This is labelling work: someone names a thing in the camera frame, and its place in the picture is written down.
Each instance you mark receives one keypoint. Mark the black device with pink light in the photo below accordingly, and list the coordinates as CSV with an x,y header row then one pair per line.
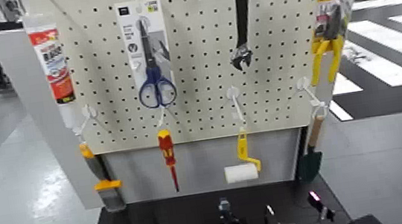
x,y
318,204

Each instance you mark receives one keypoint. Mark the red yellow screwdriver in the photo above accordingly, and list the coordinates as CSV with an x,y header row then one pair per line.
x,y
167,149

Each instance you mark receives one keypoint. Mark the white pegboard hook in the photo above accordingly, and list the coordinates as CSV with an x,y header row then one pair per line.
x,y
162,116
235,102
87,113
306,86

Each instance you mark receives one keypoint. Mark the beige perforated pegboard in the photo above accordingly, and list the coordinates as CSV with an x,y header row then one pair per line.
x,y
200,49

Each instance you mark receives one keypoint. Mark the blue scissors in package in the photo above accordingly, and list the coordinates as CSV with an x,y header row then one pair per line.
x,y
151,56

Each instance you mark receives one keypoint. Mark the black adjustable wrench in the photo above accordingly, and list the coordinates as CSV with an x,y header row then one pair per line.
x,y
242,24

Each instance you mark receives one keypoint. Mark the yellow pliers in package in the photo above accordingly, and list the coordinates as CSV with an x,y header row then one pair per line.
x,y
331,27

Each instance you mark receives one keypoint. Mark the grey display stand panel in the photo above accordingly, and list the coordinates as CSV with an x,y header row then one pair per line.
x,y
32,93

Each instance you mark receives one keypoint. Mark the white red sealant tube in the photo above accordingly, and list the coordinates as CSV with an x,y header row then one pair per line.
x,y
54,66

